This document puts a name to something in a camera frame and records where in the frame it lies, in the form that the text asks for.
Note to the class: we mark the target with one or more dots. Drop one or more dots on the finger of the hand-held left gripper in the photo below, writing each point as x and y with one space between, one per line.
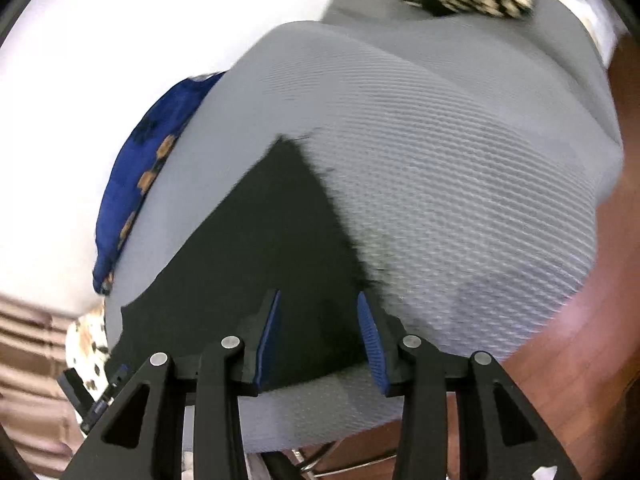
107 392
75 390

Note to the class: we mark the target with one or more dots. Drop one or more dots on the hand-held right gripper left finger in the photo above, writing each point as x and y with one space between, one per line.
270 340

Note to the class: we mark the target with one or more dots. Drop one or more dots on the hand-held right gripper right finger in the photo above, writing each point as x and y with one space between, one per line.
372 340

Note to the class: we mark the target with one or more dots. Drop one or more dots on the black pants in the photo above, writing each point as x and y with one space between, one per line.
260 240

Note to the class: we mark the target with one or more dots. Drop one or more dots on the white floral pillow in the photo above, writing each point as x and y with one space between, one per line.
85 340

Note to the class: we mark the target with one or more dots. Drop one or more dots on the grey mesh mattress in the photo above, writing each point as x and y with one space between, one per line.
450 185

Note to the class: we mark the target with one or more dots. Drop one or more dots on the blue floral blanket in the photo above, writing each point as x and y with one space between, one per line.
150 150

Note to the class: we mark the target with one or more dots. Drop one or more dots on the white cloth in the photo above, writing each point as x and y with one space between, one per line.
595 15

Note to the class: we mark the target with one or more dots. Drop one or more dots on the chrome metal frame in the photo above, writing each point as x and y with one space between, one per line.
312 465

